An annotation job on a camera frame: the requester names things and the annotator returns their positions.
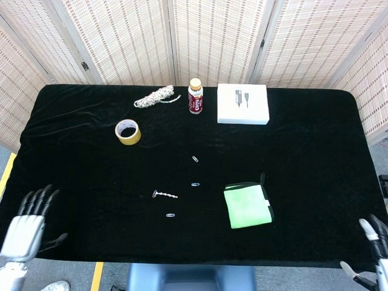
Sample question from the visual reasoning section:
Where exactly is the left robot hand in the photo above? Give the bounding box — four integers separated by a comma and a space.
0, 184, 69, 264

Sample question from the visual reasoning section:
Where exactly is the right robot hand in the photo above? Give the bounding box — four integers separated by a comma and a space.
340, 213, 388, 291

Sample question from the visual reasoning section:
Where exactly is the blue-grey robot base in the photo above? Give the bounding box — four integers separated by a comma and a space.
125, 263, 255, 291

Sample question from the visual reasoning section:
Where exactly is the white sneaker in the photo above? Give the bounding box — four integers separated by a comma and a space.
41, 280, 71, 291

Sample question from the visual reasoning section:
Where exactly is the black velvet tablecloth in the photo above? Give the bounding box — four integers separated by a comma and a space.
0, 84, 388, 270

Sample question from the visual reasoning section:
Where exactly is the yellow floor tape strip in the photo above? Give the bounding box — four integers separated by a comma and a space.
90, 262, 105, 291

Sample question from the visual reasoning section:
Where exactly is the woven folding screen panel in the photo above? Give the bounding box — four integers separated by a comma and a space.
0, 0, 103, 85
50, 0, 178, 87
0, 15, 52, 154
166, 0, 276, 89
248, 0, 388, 90
329, 18, 388, 146

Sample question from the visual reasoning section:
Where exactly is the green cloth with black trim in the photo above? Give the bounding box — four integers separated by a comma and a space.
223, 172, 276, 230

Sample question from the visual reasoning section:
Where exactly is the yellow tape roll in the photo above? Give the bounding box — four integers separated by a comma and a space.
114, 118, 142, 146

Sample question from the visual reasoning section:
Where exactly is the white cardboard box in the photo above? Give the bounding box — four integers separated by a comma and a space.
216, 83, 270, 125

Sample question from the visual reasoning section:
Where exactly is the red Costa coffee bottle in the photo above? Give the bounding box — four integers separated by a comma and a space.
187, 78, 203, 115

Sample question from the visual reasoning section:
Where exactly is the white speckled rope bundle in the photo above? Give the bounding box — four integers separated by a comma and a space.
133, 84, 182, 109

